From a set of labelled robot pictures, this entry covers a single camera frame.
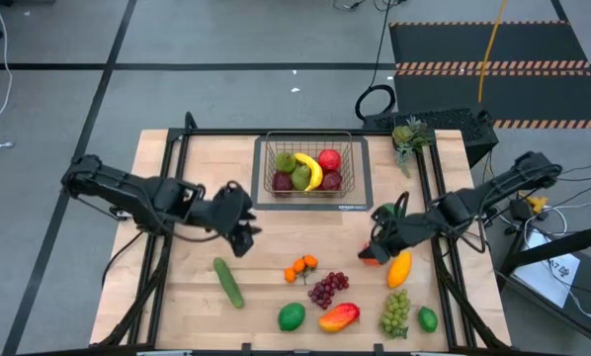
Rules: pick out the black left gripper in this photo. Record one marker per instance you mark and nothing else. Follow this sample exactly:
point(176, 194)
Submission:
point(226, 210)

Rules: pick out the black metal bar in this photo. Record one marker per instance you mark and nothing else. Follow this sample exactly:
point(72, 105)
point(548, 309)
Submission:
point(557, 249)

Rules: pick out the red grape bunch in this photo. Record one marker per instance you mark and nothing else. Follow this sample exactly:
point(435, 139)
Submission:
point(325, 292)

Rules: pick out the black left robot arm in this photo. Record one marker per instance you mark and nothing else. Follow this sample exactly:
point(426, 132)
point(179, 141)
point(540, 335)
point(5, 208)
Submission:
point(127, 190)

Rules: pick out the white paper sheet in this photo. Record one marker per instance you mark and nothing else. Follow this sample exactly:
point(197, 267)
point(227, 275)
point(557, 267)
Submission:
point(547, 277)

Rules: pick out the bright red round fruit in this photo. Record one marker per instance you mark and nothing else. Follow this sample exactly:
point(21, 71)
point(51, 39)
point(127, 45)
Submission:
point(329, 160)

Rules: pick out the silver frame bracket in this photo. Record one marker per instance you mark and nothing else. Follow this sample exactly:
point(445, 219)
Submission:
point(431, 354)
point(164, 353)

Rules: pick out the yellow banana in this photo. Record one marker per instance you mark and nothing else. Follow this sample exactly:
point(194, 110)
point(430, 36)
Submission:
point(315, 170)

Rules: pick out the black orange-striped floor mat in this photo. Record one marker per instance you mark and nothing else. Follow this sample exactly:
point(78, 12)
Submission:
point(523, 44)

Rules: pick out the red yellow mango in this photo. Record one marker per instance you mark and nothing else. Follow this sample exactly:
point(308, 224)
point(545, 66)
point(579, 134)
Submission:
point(339, 318)

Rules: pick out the dark red apple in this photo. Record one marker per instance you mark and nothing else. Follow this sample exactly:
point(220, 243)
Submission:
point(333, 181)
point(281, 182)

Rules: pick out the green lime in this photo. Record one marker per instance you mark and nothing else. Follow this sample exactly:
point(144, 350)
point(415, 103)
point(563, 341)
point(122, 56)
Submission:
point(428, 320)

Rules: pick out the black aluminium table frame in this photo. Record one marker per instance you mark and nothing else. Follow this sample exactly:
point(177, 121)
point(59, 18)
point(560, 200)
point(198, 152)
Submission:
point(153, 296)

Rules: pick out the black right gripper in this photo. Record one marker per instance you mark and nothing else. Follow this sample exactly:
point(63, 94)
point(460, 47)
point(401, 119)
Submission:
point(404, 230)

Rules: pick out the green grape bunch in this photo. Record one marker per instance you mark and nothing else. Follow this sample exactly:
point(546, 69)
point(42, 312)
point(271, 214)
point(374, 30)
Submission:
point(395, 311)

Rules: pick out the yellow plug connector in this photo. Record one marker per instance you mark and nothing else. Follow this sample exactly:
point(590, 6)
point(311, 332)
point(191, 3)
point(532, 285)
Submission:
point(536, 203)

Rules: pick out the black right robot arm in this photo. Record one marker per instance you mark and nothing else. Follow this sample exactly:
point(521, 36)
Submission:
point(498, 185)

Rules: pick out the orange tangerine cluster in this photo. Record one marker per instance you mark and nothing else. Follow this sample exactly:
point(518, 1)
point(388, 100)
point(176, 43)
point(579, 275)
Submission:
point(299, 265)

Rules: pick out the black perforated box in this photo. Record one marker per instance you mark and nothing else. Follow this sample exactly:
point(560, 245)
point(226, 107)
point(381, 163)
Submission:
point(453, 121)

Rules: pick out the small pineapple top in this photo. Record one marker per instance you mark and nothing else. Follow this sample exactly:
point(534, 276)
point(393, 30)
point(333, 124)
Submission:
point(403, 134)

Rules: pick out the yellow orange mango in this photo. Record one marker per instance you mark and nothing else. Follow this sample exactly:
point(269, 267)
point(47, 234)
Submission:
point(399, 270)

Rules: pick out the green cucumber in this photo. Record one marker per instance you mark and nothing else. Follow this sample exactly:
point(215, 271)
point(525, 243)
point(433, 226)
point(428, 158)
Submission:
point(227, 283)

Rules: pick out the black-bordered placemat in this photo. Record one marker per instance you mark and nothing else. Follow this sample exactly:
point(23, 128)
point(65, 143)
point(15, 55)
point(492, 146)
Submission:
point(253, 173)

